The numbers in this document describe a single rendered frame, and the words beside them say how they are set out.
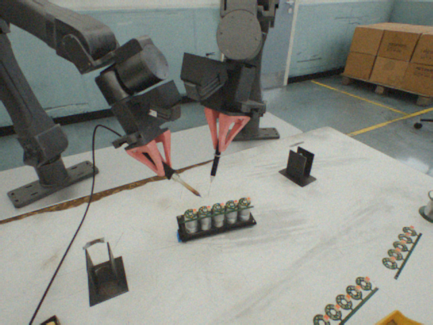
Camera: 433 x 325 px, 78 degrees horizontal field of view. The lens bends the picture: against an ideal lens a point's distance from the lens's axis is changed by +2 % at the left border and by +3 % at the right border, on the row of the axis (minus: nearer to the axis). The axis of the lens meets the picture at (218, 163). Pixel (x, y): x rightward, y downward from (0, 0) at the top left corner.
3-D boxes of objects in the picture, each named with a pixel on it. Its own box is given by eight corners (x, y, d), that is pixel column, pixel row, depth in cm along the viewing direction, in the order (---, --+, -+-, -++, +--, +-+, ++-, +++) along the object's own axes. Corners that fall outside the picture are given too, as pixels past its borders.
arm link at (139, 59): (178, 71, 46) (141, -1, 42) (153, 85, 40) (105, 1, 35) (133, 95, 52) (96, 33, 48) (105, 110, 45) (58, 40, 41)
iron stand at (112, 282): (128, 278, 50) (114, 229, 50) (129, 297, 42) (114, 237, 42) (93, 292, 48) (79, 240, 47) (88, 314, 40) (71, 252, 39)
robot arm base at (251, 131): (283, 116, 84) (277, 108, 90) (221, 119, 83) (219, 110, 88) (280, 139, 89) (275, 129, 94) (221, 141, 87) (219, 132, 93)
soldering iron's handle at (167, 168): (174, 175, 53) (126, 139, 55) (178, 168, 52) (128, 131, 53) (167, 182, 52) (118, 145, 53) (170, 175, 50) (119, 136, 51)
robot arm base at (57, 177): (93, 147, 68) (80, 138, 72) (0, 181, 56) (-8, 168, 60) (100, 172, 73) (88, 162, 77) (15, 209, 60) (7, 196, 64)
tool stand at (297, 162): (298, 181, 76) (285, 144, 75) (326, 179, 67) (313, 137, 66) (283, 188, 73) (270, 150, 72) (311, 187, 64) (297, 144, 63)
